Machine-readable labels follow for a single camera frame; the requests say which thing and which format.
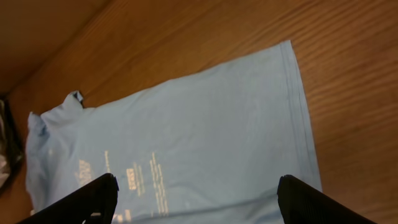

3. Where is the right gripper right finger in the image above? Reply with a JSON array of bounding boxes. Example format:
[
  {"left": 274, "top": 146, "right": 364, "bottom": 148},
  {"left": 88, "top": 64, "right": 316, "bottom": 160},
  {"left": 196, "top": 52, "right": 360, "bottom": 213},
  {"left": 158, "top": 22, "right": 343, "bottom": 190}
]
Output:
[{"left": 277, "top": 175, "right": 374, "bottom": 224}]

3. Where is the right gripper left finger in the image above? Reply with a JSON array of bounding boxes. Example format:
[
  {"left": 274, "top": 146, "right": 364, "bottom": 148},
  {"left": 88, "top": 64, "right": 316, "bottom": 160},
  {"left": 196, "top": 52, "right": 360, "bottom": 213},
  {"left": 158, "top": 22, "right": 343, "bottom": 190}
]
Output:
[{"left": 19, "top": 173, "right": 119, "bottom": 224}]

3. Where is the light blue t-shirt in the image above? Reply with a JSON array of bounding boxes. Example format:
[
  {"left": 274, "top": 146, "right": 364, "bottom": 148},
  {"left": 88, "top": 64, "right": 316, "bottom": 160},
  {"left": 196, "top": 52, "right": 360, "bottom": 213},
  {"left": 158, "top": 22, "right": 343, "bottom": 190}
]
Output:
[{"left": 25, "top": 41, "right": 322, "bottom": 223}]

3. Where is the folded black garment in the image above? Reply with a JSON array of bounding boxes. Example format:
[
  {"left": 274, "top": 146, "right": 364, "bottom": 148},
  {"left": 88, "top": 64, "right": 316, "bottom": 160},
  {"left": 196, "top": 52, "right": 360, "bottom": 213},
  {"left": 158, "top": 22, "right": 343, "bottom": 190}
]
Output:
[{"left": 1, "top": 98, "right": 24, "bottom": 194}]

